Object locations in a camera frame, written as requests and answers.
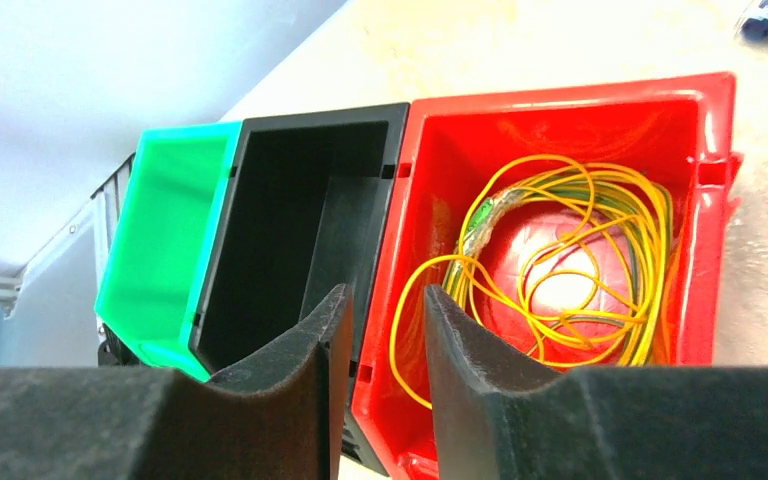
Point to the black plastic bin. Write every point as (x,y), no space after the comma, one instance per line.
(305,210)

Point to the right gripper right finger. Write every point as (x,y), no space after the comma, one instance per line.
(498,414)

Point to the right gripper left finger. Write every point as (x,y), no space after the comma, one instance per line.
(276,414)

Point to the green plastic bin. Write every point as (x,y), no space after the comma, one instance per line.
(163,242)

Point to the red plastic bin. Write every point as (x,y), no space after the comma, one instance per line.
(675,131)

